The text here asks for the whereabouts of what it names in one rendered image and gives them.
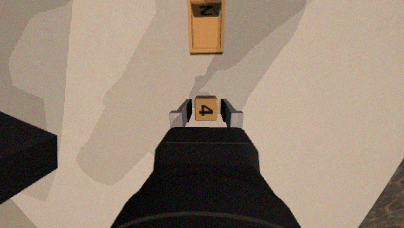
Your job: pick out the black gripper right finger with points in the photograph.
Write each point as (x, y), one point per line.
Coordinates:
(229, 115)

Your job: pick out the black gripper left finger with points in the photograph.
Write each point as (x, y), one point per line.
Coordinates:
(183, 114)

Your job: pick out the orange rectangular tray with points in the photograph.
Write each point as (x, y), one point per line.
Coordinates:
(206, 34)

